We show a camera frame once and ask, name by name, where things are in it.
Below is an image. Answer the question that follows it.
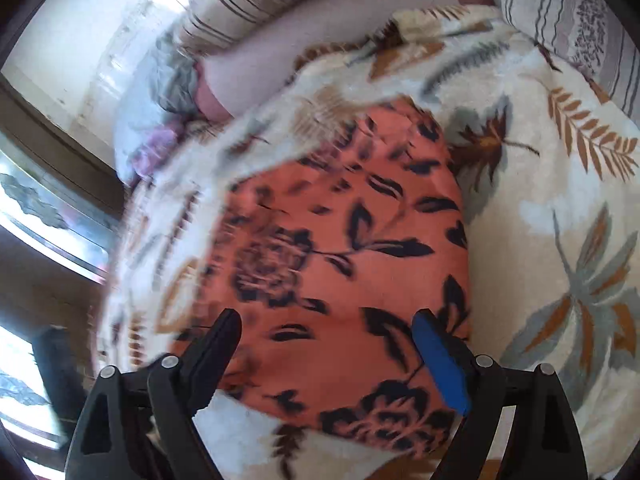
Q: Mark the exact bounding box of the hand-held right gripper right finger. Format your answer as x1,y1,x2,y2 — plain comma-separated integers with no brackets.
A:
411,310,590,480

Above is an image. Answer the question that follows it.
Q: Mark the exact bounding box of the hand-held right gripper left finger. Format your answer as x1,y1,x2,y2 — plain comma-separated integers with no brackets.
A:
65,308,243,480

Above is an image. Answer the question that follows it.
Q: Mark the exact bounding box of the orange black floral garment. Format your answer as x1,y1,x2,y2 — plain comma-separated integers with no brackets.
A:
170,97,473,458

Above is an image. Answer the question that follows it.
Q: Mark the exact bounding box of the cream leaf print blanket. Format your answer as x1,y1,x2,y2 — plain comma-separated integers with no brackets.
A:
95,4,640,480

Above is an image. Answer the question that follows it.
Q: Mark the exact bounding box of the purple floral cloth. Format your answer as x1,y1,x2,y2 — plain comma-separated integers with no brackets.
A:
127,122,182,181

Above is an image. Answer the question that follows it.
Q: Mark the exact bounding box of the stained glass window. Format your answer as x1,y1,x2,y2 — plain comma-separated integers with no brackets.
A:
0,150,116,451

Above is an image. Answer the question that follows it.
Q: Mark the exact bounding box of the light blue pillow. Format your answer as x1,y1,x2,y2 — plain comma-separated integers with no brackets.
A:
112,67,176,171

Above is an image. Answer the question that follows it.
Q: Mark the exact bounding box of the grey crumpled cloth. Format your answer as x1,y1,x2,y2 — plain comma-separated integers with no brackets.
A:
155,35,202,112

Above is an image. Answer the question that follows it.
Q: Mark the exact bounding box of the pink bed sheet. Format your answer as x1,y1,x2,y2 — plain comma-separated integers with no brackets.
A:
197,0,496,121

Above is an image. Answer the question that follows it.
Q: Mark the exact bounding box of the striped bolster pillow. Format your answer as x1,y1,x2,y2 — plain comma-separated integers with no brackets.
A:
172,0,436,56

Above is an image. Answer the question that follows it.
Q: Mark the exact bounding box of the striped floral pillow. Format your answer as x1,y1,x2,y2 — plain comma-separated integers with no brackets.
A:
500,0,640,116

